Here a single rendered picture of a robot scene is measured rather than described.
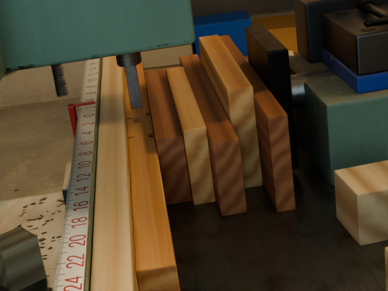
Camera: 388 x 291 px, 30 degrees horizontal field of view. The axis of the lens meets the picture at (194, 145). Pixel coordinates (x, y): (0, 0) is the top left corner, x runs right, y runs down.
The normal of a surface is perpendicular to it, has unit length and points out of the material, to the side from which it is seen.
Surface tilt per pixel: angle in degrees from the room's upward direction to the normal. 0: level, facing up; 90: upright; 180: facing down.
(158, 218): 0
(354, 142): 90
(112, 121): 0
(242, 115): 90
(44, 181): 0
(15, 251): 90
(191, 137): 90
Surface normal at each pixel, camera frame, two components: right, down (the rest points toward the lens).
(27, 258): 0.63, 0.20
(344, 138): 0.11, 0.34
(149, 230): -0.13, -0.93
